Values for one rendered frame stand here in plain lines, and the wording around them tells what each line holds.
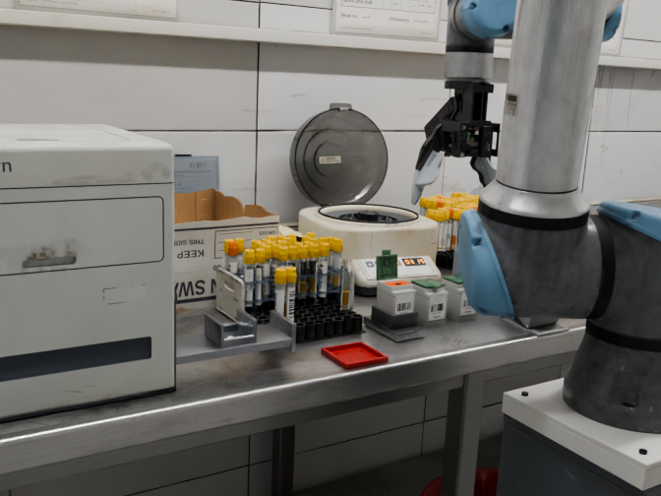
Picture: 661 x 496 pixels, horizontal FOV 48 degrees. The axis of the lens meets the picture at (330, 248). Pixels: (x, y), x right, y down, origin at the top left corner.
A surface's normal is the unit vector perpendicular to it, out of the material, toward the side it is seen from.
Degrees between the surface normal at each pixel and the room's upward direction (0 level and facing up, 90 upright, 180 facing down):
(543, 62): 97
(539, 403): 1
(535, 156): 97
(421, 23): 93
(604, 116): 90
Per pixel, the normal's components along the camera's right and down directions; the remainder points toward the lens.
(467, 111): -0.94, 0.04
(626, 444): 0.04, -0.98
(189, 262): 0.51, 0.18
